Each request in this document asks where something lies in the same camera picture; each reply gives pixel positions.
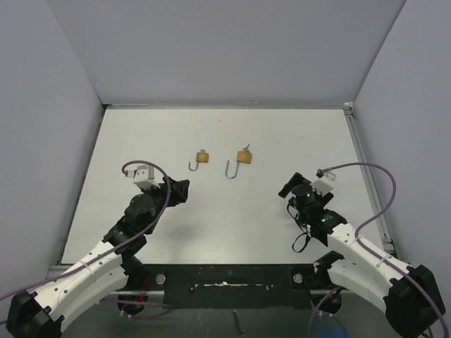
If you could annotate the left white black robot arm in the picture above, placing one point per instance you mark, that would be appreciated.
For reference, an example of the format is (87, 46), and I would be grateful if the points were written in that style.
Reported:
(48, 310)

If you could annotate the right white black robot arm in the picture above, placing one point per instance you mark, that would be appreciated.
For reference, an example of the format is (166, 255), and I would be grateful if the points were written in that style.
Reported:
(408, 296)

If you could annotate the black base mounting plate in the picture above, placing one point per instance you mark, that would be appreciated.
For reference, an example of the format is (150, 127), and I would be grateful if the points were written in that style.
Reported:
(221, 286)

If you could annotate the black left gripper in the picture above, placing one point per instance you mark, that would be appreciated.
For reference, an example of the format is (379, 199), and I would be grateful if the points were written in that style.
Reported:
(178, 193)

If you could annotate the large brass padlock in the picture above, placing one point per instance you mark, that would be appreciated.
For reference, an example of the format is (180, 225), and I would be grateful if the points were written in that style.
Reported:
(244, 156)

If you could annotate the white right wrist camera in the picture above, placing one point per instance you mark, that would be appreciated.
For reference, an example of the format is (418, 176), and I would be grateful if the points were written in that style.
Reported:
(325, 183)

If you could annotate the small brass padlock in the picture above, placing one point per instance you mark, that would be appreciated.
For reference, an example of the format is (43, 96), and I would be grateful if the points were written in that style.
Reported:
(202, 156)

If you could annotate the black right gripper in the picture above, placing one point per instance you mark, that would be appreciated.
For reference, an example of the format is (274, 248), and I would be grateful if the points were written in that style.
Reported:
(297, 177)

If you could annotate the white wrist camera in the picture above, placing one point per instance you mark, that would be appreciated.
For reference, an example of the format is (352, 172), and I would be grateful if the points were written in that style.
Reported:
(325, 183)
(143, 177)

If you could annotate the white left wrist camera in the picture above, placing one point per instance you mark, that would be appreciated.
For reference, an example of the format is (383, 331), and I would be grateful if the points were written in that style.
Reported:
(143, 177)

